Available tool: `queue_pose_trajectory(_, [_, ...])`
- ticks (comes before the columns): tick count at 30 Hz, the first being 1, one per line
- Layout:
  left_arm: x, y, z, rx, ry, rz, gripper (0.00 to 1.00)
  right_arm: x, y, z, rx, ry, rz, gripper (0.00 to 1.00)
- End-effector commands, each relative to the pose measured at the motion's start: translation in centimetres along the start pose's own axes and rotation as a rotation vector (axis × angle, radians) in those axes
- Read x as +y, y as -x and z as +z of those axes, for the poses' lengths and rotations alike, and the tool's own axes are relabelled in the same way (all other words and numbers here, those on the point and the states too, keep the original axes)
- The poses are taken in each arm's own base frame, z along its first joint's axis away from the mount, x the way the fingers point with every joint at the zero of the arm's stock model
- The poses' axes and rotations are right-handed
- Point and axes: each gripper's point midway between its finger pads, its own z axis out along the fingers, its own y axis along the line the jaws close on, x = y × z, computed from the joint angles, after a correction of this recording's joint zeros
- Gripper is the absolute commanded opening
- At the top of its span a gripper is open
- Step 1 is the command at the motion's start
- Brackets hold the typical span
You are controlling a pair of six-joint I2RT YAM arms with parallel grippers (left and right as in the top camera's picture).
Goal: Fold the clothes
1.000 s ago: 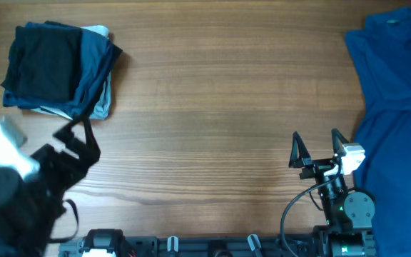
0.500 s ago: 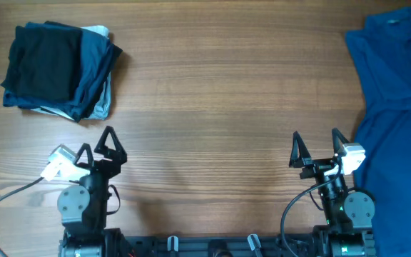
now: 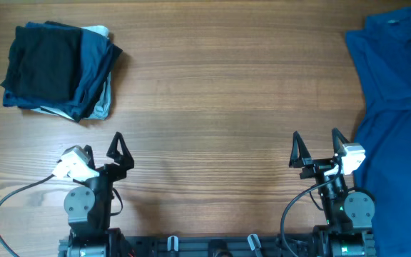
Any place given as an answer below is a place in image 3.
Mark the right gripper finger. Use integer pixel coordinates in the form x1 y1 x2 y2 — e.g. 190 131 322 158
289 131 313 168
332 128 349 154

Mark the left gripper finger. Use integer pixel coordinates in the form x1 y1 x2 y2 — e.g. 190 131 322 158
106 132 134 168
83 145 96 170

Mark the black polo shirt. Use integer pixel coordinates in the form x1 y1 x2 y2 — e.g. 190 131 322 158
1 26 81 102

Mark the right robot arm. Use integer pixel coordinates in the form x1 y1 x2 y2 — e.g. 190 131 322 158
280 128 376 257

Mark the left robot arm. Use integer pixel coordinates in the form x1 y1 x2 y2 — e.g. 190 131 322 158
58 132 136 257

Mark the folded navy blue garment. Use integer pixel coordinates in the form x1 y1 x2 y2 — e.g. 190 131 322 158
2 22 122 121

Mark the blue polo shirt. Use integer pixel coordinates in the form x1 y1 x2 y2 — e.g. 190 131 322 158
345 7 411 256

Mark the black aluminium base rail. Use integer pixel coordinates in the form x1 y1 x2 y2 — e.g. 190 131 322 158
58 233 376 257

